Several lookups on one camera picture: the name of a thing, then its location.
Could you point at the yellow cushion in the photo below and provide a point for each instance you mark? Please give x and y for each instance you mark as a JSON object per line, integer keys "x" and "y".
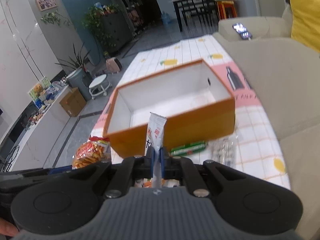
{"x": 305, "y": 25}

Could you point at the dark dining table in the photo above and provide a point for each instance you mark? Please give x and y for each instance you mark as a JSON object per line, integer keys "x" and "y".
{"x": 205, "y": 10}

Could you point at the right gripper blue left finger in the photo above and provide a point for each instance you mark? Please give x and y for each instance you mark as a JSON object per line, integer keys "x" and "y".
{"x": 149, "y": 160}

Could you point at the orange Mimi snack bag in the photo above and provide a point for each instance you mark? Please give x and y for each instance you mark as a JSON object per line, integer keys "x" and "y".
{"x": 94, "y": 150}

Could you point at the green sausage stick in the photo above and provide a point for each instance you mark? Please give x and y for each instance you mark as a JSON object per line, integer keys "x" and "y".
{"x": 188, "y": 149}

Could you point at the climbing green plant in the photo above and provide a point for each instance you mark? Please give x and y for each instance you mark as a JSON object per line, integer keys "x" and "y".
{"x": 93, "y": 22}

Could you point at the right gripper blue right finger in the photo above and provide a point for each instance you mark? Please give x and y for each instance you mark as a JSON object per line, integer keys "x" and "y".
{"x": 163, "y": 156}

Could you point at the orange peanut mix packet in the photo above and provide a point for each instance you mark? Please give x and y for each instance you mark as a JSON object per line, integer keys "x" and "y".
{"x": 164, "y": 183}

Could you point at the teddy bear toy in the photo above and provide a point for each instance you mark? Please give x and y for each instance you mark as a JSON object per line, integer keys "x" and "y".
{"x": 37, "y": 91}

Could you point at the dark shoe cabinet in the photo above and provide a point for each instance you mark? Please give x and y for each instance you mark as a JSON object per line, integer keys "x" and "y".
{"x": 116, "y": 27}

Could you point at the beige sofa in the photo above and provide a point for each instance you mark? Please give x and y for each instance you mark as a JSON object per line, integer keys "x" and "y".
{"x": 285, "y": 76}

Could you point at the smartphone on sofa arm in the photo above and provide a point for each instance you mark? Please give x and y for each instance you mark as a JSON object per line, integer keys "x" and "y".
{"x": 242, "y": 31}

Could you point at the pink space heater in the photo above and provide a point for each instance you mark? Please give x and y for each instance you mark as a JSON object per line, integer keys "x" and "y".
{"x": 113, "y": 65}

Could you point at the orange cardboard box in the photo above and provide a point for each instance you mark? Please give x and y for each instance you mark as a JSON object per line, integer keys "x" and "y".
{"x": 194, "y": 97}

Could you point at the framed wall picture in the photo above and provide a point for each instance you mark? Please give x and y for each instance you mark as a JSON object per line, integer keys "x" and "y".
{"x": 46, "y": 4}

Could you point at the white tv cabinet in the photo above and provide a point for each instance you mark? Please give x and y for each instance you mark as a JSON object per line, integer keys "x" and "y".
{"x": 38, "y": 141}

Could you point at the brown cardboard carton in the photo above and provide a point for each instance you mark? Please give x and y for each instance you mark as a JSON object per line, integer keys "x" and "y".
{"x": 73, "y": 103}

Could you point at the grey planter with plant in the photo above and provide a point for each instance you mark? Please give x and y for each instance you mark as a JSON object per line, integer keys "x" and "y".
{"x": 80, "y": 76}

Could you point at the orange stool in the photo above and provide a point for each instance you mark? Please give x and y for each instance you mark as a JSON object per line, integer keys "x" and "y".
{"x": 226, "y": 9}

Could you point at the white round rolling stool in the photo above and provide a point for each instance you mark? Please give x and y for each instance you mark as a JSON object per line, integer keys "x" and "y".
{"x": 99, "y": 86}

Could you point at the white noodle stick snack packet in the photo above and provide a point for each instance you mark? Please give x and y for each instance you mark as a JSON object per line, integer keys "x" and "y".
{"x": 154, "y": 148}

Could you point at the blue water bottle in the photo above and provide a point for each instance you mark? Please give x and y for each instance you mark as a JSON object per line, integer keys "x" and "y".
{"x": 165, "y": 18}

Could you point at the clear tray of white balls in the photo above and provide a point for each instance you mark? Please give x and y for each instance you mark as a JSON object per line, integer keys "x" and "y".
{"x": 224, "y": 151}

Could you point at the person's left hand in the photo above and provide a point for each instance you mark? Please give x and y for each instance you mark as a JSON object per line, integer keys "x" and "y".
{"x": 7, "y": 229}

